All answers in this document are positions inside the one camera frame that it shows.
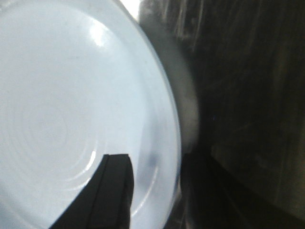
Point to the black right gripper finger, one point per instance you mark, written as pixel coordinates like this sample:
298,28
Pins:
105,202

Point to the light blue plate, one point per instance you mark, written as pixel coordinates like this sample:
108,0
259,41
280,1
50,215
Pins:
80,79

